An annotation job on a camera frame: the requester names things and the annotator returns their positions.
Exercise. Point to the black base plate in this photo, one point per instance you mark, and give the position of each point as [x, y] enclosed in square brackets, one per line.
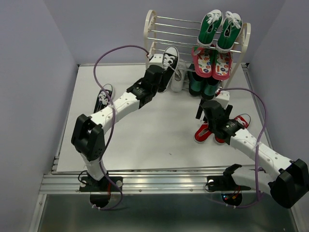
[224, 183]
[88, 184]

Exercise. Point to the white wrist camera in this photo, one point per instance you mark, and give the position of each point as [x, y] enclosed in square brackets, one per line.
[156, 59]
[223, 98]

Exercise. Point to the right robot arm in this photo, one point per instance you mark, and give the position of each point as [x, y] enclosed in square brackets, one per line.
[285, 180]

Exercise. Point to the left green canvas sneaker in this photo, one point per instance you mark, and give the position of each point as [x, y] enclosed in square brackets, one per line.
[210, 23]

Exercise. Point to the red canvas sneaker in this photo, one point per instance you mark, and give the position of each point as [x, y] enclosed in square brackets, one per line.
[243, 119]
[203, 133]

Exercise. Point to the green canvas sneaker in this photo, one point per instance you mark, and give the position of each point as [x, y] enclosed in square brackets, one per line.
[231, 29]
[210, 23]

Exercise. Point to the dark green shoe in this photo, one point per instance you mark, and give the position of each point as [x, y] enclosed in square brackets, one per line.
[209, 89]
[196, 82]

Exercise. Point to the pink patterned slipper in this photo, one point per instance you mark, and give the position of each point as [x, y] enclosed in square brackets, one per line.
[221, 68]
[202, 60]

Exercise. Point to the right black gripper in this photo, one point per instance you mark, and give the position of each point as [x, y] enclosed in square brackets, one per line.
[227, 111]

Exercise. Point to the cream metal shoe shelf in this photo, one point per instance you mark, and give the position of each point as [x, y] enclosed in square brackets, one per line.
[161, 32]

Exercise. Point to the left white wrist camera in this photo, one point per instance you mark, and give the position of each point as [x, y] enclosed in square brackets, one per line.
[156, 59]

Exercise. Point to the left pink patterned slipper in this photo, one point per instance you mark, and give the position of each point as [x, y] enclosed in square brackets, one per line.
[202, 60]

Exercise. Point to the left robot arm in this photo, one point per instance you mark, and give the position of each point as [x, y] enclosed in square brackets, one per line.
[89, 131]

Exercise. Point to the left dark green shoe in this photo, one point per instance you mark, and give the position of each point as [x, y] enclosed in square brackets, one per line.
[196, 82]

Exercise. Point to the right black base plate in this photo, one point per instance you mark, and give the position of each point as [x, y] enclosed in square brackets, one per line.
[224, 183]

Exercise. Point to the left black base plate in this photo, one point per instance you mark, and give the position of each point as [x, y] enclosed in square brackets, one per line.
[88, 184]

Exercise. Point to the right pink patterned slipper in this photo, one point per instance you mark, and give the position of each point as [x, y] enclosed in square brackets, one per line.
[221, 68]

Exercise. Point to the white sneaker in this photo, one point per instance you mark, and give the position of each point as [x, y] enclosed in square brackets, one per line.
[179, 77]

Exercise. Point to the black canvas sneaker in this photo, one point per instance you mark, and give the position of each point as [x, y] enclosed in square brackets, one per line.
[170, 65]
[102, 99]

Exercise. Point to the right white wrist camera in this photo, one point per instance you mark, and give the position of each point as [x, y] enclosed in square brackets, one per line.
[223, 98]

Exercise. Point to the right dark green shoe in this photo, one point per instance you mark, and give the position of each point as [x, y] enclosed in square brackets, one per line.
[209, 89]

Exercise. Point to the right green canvas sneaker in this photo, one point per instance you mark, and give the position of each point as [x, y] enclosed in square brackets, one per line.
[231, 29]

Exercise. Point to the aluminium mounting rail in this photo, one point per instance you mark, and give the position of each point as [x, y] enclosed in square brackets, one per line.
[144, 182]

